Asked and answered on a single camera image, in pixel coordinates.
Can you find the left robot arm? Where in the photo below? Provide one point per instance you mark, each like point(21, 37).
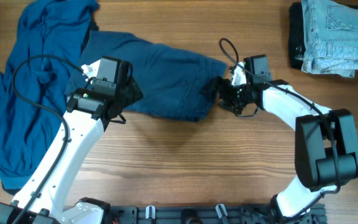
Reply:
point(109, 89)

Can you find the light blue folded jeans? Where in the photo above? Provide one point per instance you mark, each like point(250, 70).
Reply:
point(330, 38)

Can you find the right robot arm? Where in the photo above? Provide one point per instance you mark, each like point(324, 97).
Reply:
point(326, 143)

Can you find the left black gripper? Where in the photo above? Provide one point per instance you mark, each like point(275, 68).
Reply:
point(132, 91)

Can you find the black garment under shirt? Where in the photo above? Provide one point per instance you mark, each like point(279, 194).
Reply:
point(76, 80)

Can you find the dark blue shorts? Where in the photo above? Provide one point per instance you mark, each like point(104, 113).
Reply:
point(170, 79)

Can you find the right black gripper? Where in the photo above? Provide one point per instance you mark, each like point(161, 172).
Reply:
point(226, 83)

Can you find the bright blue shirt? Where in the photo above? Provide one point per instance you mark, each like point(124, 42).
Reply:
point(47, 48)

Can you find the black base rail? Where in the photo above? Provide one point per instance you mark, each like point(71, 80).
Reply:
point(218, 214)

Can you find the black folded garment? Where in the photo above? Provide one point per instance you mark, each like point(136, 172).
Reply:
point(296, 45)

